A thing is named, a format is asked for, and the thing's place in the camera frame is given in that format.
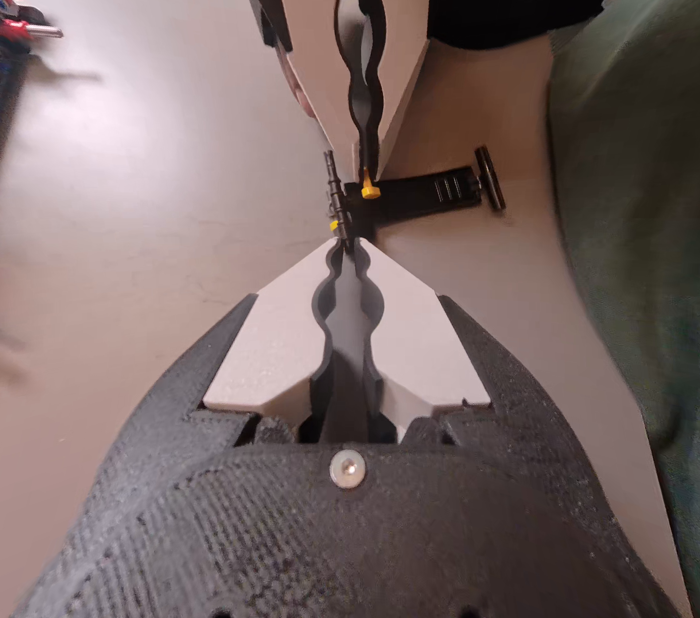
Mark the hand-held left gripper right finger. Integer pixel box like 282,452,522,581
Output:
354,237,492,434

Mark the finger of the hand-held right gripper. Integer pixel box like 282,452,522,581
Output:
358,0,436,179
261,0,365,161

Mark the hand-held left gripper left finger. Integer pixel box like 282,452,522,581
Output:
201,237,343,431

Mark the black curved lego panel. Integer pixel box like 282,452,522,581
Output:
342,146,508,243

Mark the lego car chassis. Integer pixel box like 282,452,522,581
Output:
0,0,65,84

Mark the person's right hand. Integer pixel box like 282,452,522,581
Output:
283,52,319,118

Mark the person's green sweatshirt torso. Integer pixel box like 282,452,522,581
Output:
548,0,700,610

